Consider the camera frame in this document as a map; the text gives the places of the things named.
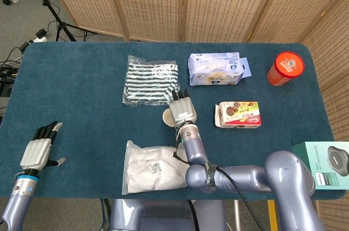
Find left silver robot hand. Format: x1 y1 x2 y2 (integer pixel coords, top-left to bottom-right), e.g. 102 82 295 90
19 121 67 172

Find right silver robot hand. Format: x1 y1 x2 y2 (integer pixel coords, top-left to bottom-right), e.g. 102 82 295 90
168 88 198 128

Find white paper cup blue band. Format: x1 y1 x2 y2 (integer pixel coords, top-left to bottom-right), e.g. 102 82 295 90
162 108 178 129

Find striped shirt in clear bag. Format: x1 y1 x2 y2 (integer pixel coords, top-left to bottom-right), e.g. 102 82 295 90
122 54 180 106

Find light blue tissue pack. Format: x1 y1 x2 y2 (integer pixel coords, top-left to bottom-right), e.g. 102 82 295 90
187 52 251 87

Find chocolate cookie box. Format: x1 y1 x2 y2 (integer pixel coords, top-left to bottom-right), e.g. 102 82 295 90
214 101 263 128

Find teal velvet table cover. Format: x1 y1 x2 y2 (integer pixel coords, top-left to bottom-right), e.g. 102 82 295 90
0 41 347 202

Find white garment in frosted bag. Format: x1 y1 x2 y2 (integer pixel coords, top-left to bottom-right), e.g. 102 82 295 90
122 140 192 196

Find grey robot torso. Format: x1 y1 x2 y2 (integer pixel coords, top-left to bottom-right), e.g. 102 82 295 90
109 199 227 231

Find orange canister with red lid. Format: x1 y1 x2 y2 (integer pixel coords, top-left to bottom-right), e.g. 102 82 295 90
266 51 305 87

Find white power strip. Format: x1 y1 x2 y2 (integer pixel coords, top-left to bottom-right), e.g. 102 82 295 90
26 29 49 47

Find woven wicker folding screen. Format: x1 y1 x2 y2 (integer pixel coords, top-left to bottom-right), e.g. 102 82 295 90
40 0 349 231

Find black tripod stand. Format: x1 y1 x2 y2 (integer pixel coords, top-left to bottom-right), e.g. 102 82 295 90
2 0 97 42

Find teal speaker product box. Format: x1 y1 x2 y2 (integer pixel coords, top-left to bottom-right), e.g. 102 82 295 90
292 141 349 191

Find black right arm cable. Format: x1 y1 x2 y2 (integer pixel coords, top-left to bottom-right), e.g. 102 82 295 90
173 148 266 231

